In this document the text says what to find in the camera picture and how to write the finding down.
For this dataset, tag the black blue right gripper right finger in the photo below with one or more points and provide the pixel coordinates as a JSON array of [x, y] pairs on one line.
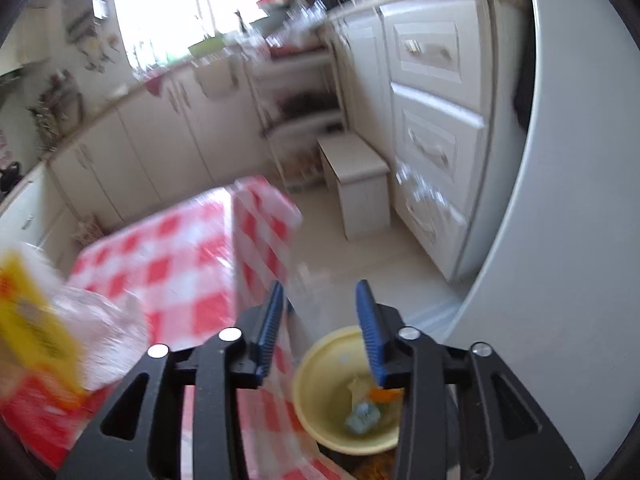
[[463, 411]]

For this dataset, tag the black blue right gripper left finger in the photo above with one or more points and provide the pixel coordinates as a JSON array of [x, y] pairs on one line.
[[136, 434]]

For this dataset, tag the clear plastic bag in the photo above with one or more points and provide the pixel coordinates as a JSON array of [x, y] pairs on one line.
[[73, 340]]

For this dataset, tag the white lower kitchen cabinets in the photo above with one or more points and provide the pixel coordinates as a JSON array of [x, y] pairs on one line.
[[192, 127]]

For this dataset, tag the white refrigerator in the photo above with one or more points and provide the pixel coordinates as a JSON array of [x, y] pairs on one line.
[[558, 296]]

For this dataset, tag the red white checkered tablecloth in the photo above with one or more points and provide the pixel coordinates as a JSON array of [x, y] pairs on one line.
[[194, 267]]

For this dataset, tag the yellow plastic bowl bin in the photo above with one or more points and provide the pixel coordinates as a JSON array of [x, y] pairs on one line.
[[333, 376]]

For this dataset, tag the white wooden step stool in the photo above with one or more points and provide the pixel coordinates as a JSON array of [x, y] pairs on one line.
[[359, 175]]

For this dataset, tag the white drawer cabinet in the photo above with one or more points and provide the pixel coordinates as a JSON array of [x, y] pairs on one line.
[[439, 61]]

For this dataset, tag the white metal storage rack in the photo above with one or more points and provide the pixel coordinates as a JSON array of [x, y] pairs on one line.
[[298, 98]]

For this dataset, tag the green basin on counter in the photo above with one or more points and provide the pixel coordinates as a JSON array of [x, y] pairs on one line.
[[207, 46]]

